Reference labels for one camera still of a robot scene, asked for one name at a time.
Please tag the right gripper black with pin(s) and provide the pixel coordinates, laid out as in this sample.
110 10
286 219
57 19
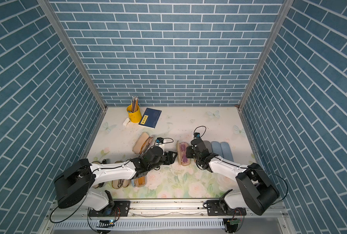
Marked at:
189 149

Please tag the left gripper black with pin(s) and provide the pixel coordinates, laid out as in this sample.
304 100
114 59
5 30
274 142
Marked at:
168 157

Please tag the beige case purple glasses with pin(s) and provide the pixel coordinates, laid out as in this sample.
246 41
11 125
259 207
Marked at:
181 154

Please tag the blue case yellow glasses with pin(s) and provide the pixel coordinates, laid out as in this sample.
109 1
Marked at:
216 148

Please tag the blue case white glasses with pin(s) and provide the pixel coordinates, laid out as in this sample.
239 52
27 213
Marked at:
226 151

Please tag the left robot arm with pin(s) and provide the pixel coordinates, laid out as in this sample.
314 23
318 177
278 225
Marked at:
76 183

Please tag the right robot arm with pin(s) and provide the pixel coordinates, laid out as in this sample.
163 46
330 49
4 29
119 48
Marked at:
257 191

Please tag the beige case striped glasses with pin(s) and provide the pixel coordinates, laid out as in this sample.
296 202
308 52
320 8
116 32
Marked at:
142 144

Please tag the blue case orange glasses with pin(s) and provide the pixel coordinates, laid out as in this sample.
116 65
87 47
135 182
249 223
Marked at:
138 182

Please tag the beige open glasses case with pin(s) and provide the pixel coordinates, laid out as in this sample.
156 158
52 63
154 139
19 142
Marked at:
121 183

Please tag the beige case black glasses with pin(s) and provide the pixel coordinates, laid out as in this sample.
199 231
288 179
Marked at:
100 184

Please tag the dark blue book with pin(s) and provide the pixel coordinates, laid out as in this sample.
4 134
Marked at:
150 118

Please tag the yellow pen cup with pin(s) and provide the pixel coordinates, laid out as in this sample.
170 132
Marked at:
134 116

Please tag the white eraser sharpener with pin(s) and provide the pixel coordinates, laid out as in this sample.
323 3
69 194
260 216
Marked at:
126 122

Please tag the pencils in cup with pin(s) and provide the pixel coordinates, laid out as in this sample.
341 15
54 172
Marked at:
134 104

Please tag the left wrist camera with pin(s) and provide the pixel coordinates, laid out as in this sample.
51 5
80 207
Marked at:
160 141

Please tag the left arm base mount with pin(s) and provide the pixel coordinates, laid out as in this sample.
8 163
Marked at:
119 208

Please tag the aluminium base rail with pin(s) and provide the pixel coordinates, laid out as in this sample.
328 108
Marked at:
168 216

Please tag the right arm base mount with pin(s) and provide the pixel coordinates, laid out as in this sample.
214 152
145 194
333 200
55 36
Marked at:
218 208

